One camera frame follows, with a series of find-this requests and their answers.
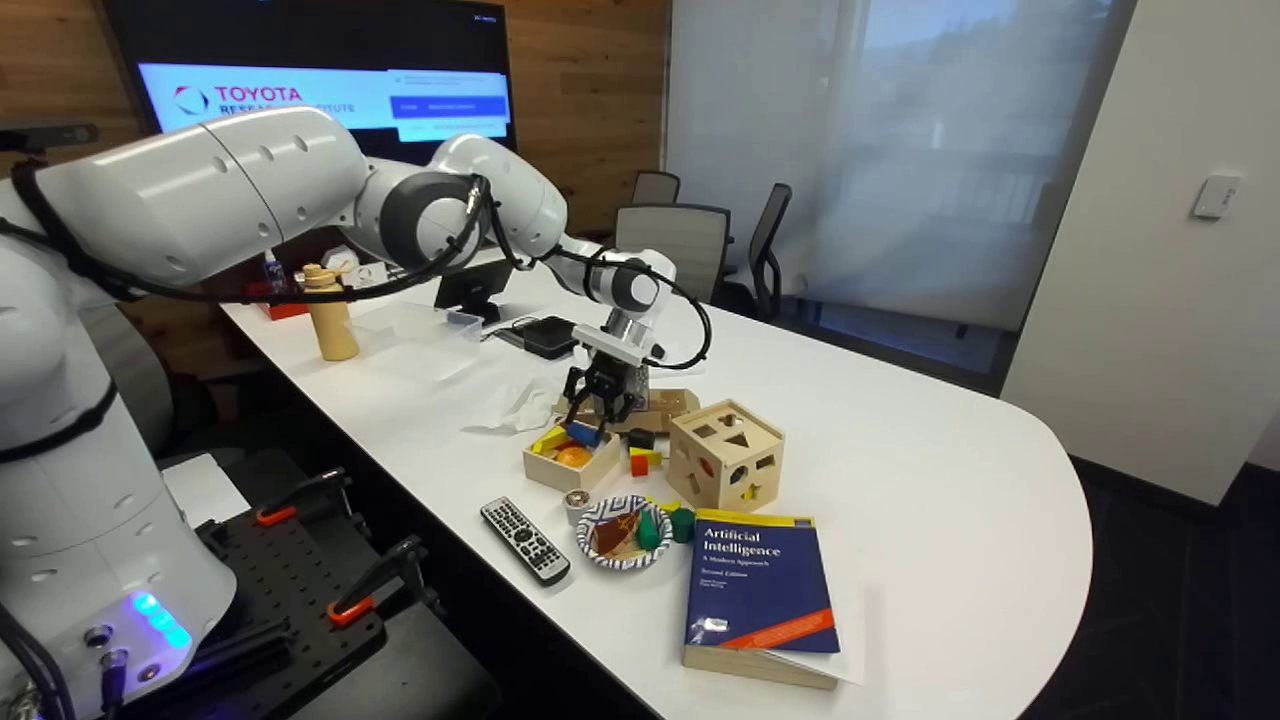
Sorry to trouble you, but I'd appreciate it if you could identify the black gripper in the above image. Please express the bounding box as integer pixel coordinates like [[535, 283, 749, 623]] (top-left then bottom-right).
[[560, 350, 651, 441]]

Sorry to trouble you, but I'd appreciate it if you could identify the small wooden box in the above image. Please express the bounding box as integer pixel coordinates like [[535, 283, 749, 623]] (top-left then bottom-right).
[[522, 425, 628, 495]]

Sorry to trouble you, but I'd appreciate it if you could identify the flat black device box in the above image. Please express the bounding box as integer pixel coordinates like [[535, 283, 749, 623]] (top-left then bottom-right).
[[497, 311, 581, 359]]

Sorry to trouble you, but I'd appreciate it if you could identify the black table outlet box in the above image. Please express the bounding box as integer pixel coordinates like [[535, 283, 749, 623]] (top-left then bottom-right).
[[434, 256, 518, 326]]

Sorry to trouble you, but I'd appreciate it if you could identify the crumpled white cloth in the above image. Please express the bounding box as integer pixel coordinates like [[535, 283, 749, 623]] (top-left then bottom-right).
[[462, 376, 572, 441]]

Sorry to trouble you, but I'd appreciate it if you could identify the brown toy piece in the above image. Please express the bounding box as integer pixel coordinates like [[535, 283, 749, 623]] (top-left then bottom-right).
[[592, 508, 642, 554]]

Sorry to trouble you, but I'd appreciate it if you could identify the wooden shape sorter cube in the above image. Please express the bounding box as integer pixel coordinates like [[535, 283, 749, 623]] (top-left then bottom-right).
[[664, 397, 787, 515]]

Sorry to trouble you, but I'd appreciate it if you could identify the bowl of colourful items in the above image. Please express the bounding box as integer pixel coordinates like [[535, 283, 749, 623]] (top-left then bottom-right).
[[572, 490, 675, 580]]

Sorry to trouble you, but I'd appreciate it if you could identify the black remote control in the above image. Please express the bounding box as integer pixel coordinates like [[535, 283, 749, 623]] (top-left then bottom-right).
[[475, 490, 575, 591]]

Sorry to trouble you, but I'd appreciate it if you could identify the gray office chair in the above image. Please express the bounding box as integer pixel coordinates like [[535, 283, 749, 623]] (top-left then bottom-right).
[[611, 198, 738, 305], [633, 169, 686, 213]]

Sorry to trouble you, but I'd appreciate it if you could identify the blue book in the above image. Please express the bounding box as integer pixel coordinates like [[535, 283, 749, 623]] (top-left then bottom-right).
[[675, 508, 855, 690]]

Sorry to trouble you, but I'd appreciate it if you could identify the black mesh office chair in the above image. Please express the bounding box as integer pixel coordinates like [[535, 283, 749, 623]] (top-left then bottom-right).
[[738, 179, 795, 316]]

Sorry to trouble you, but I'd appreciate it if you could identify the black orange clamp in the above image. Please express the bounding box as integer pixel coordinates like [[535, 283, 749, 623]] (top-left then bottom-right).
[[323, 532, 434, 633], [252, 465, 354, 535]]

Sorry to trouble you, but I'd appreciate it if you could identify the tan wooden bottle figure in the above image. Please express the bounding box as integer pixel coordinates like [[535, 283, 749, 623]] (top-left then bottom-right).
[[293, 261, 364, 367]]

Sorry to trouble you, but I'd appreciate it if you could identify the black perforated mounting board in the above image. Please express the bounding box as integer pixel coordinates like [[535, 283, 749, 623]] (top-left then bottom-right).
[[116, 495, 403, 720]]

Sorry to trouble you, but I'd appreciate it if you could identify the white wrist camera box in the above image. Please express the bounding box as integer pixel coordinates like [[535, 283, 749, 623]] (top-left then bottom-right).
[[572, 323, 664, 373]]

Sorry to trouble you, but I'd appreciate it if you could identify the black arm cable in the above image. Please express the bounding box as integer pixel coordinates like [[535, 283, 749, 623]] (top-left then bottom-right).
[[456, 176, 717, 376]]

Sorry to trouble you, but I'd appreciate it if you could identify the wall television screen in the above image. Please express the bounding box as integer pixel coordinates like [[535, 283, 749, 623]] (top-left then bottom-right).
[[100, 0, 518, 164]]

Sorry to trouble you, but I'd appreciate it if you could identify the black wall bar device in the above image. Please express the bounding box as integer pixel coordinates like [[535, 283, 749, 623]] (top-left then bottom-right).
[[0, 119, 103, 150]]

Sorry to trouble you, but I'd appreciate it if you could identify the white light switch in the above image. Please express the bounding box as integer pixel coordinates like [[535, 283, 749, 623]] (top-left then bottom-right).
[[1189, 170, 1248, 225]]

